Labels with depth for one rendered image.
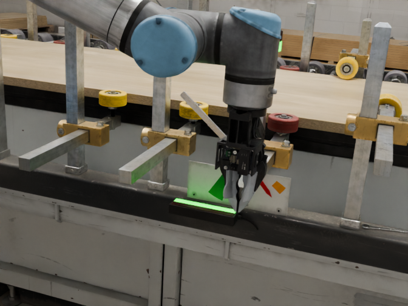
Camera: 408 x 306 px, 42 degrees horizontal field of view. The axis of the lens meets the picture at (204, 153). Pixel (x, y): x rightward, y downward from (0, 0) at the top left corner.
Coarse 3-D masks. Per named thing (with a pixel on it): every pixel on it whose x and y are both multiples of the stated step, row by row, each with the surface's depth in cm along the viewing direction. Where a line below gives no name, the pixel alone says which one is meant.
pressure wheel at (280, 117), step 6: (270, 114) 140; (276, 114) 141; (282, 114) 139; (288, 114) 141; (270, 120) 138; (276, 120) 136; (282, 120) 135; (288, 120) 136; (294, 120) 136; (270, 126) 138; (276, 126) 136; (282, 126) 136; (288, 126) 136; (294, 126) 137; (282, 132) 136; (288, 132) 136
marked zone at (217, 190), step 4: (220, 176) 132; (220, 180) 132; (224, 180) 132; (216, 184) 133; (220, 184) 133; (224, 184) 132; (212, 188) 134; (216, 188) 133; (220, 188) 133; (212, 192) 134; (216, 192) 134; (220, 192) 133; (216, 196) 134; (220, 196) 134
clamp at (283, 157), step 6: (270, 144) 127; (276, 144) 127; (270, 150) 126; (276, 150) 125; (282, 150) 125; (288, 150) 124; (276, 156) 126; (282, 156) 125; (288, 156) 125; (276, 162) 126; (282, 162) 126; (288, 162) 125; (282, 168) 126
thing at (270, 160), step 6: (276, 132) 141; (276, 138) 136; (282, 138) 136; (288, 138) 142; (264, 150) 126; (270, 156) 122; (270, 162) 122; (240, 180) 106; (240, 186) 103; (240, 192) 104; (240, 198) 104
